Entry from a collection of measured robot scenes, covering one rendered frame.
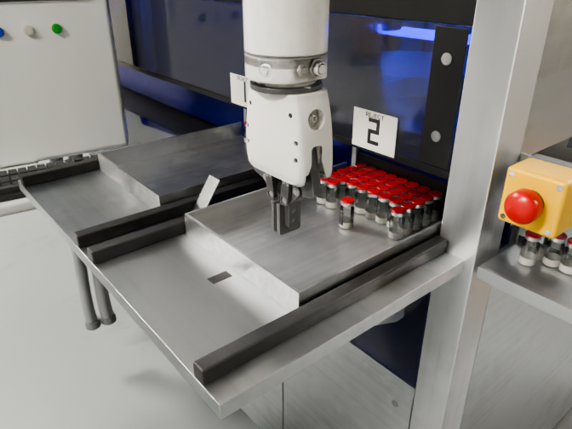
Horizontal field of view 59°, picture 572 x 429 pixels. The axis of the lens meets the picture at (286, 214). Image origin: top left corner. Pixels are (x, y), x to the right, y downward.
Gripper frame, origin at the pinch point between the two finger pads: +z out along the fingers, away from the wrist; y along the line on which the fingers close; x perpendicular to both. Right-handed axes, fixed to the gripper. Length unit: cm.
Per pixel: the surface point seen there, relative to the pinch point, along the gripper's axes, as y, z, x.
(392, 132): 3.7, -4.5, -23.0
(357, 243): 1.7, 10.1, -15.0
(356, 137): 10.7, -1.9, -23.0
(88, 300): 98, 68, 0
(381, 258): -5.7, 7.8, -11.3
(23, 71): 89, -4, 5
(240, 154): 44, 10, -23
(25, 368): 116, 98, 20
